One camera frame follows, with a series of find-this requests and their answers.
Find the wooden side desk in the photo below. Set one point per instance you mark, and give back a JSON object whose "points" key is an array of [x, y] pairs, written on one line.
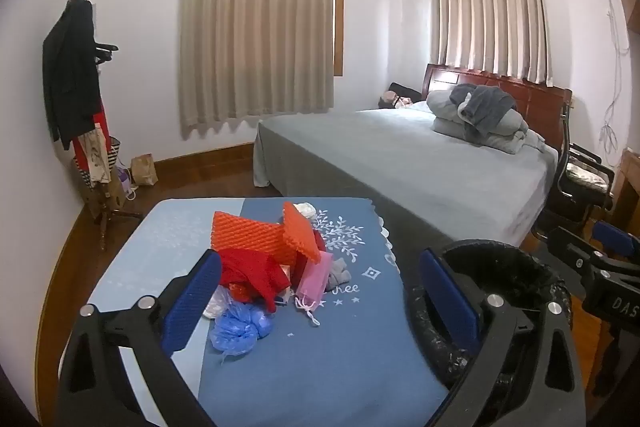
{"points": [[627, 177]]}

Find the black office chair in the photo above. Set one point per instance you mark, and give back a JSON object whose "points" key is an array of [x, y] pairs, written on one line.
{"points": [[565, 147]]}

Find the striped tote bag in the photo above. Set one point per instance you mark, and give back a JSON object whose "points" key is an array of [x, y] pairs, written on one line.
{"points": [[114, 152]]}

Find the blue plastic bag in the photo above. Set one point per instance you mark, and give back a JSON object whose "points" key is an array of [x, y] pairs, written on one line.
{"points": [[237, 327]]}

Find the red-brown wooden headboard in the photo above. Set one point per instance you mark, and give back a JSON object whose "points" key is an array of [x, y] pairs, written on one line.
{"points": [[537, 102]]}

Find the wide beige curtain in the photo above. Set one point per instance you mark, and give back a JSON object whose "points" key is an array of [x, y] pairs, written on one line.
{"points": [[250, 32]]}

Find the beige printed cloth bag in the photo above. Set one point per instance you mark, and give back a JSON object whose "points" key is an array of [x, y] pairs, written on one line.
{"points": [[97, 152]]}

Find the light blue table cover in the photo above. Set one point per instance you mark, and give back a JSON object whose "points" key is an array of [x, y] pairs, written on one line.
{"points": [[165, 237]]}

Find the grey cloth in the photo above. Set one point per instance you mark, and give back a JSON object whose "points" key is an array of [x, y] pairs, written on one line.
{"points": [[339, 274]]}

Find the black bag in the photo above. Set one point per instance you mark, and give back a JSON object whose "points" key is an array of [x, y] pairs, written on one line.
{"points": [[400, 89]]}

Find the black bag-lined trash bin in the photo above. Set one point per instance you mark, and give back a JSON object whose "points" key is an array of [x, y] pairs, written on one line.
{"points": [[510, 264]]}

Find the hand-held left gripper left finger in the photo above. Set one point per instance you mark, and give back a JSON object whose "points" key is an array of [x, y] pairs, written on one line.
{"points": [[192, 302]]}

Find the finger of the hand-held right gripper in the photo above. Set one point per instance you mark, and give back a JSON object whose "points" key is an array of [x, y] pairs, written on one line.
{"points": [[615, 237], [575, 252]]}

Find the white cloth ball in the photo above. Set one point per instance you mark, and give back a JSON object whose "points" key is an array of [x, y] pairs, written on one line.
{"points": [[305, 209]]}

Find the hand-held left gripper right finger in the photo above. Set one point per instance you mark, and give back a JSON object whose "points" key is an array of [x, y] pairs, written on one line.
{"points": [[447, 302]]}

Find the red cloth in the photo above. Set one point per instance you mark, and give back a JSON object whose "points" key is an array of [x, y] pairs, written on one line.
{"points": [[250, 269]]}

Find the brown paper bag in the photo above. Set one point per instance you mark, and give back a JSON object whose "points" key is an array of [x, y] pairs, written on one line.
{"points": [[145, 169]]}

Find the dark blue printed tablecloth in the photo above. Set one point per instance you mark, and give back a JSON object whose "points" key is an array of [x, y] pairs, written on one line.
{"points": [[325, 347]]}

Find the small orange foam net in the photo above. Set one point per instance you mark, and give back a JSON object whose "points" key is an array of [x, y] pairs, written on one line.
{"points": [[300, 227]]}

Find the large orange foam net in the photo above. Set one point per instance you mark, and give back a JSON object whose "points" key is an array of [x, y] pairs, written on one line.
{"points": [[245, 232]]}

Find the folded grey quilt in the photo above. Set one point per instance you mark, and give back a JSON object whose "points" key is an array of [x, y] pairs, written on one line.
{"points": [[445, 104]]}

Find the red garment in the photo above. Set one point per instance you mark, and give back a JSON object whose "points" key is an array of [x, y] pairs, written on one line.
{"points": [[80, 154]]}

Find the wooden window frame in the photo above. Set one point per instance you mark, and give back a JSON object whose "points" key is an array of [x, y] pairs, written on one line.
{"points": [[339, 7]]}

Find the red shiny wrapper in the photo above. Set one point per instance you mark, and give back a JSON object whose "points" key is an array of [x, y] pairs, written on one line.
{"points": [[241, 292]]}

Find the purple white packet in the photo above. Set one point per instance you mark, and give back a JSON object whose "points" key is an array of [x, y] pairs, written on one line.
{"points": [[123, 181]]}

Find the grey bed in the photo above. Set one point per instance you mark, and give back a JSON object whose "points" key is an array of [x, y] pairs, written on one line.
{"points": [[400, 157]]}

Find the dark grey clothing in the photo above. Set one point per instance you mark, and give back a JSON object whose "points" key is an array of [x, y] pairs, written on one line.
{"points": [[487, 107]]}

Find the cardboard box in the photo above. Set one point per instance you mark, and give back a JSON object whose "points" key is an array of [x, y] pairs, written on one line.
{"points": [[112, 197]]}

